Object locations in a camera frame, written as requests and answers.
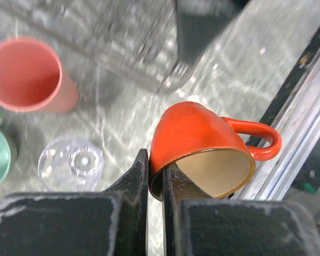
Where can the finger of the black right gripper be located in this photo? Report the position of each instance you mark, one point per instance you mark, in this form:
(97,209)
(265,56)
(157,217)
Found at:
(198,23)

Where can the pink plastic tumbler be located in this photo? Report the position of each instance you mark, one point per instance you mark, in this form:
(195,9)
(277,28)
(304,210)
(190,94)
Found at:
(33,78)

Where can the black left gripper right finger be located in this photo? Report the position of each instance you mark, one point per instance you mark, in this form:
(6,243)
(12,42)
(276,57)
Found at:
(197,224)

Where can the clear glass cup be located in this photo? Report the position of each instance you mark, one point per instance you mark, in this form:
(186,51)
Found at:
(70,164)

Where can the grey wire dish rack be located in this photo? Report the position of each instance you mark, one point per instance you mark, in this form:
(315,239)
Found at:
(133,39)

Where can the aluminium mounting rail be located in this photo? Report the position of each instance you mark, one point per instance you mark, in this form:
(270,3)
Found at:
(299,127)

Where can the small orange cup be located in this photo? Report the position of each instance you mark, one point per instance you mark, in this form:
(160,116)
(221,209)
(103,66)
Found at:
(218,154)

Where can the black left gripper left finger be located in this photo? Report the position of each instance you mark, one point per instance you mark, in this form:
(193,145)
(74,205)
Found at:
(111,222)

